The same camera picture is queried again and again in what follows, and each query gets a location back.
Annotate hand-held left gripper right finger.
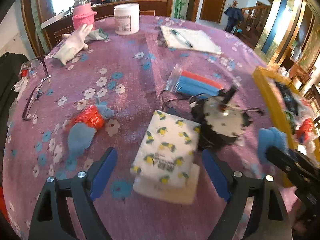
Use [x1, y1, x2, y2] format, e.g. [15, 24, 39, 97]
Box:
[201, 149, 293, 240]

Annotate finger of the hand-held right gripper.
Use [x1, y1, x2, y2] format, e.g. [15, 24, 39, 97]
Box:
[267, 146, 320, 178]

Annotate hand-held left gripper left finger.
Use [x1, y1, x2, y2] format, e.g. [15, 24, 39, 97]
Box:
[28, 147, 118, 240]

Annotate blue soft cloth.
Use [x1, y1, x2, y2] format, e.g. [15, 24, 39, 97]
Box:
[257, 127, 289, 165]

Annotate red white packet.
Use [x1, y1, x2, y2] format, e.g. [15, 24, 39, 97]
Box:
[295, 117, 315, 145]

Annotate white soft cloth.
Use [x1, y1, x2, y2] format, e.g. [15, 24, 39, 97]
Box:
[132, 164, 201, 205]

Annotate lemon print tissue pack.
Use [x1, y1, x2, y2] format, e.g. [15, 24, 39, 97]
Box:
[130, 109, 202, 189]

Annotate yellow tray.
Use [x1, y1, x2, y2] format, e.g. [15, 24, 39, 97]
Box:
[252, 66, 320, 188]

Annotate blue sock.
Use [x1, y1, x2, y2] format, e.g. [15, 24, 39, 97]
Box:
[66, 122, 97, 160]

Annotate black electric motor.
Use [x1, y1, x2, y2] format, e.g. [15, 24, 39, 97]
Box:
[191, 86, 252, 150]

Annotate crumpled clear plastic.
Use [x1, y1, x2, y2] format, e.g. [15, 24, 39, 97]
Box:
[296, 97, 314, 119]

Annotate red crinkly plastic packet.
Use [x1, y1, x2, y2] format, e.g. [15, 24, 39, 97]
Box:
[71, 105, 105, 130]

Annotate small blue cloth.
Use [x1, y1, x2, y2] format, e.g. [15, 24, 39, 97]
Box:
[94, 97, 115, 120]

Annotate black packet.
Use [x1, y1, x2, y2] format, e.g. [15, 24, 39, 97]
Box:
[275, 81, 300, 115]

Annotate blue packet in clear bag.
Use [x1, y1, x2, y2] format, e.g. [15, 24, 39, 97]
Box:
[165, 64, 224, 98]

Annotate purple floral tablecloth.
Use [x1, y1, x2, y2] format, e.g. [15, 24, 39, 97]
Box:
[2, 15, 305, 240]

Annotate purple-framed eyeglasses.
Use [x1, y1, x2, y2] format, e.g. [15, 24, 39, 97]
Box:
[22, 55, 52, 120]

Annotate white plastic bag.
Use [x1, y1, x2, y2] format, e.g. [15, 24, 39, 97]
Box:
[11, 77, 29, 93]

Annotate white work glove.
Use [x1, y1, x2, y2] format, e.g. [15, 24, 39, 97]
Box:
[53, 23, 93, 65]

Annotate black bag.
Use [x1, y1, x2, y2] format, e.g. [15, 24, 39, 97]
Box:
[0, 52, 29, 120]

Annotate white paper sheets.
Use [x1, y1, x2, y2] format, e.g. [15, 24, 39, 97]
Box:
[160, 25, 222, 55]

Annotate green-cuffed white glove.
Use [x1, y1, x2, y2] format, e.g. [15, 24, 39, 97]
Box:
[85, 29, 109, 43]

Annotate black pen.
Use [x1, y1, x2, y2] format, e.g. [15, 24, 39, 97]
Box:
[171, 29, 194, 48]

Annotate wooden stair railing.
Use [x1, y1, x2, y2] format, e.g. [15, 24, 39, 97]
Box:
[241, 1, 272, 38]

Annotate white plastic jar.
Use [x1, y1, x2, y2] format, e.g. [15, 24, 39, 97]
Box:
[114, 4, 140, 35]

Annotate pink knit-sleeved bottle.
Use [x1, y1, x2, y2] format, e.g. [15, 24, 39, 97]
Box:
[72, 0, 97, 30]

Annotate wooden counter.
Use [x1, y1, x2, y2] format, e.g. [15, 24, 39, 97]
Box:
[41, 0, 168, 48]

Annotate wooden door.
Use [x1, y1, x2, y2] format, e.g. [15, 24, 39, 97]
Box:
[200, 0, 230, 24]

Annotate thin black cable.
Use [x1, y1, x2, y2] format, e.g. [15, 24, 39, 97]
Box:
[160, 89, 200, 112]

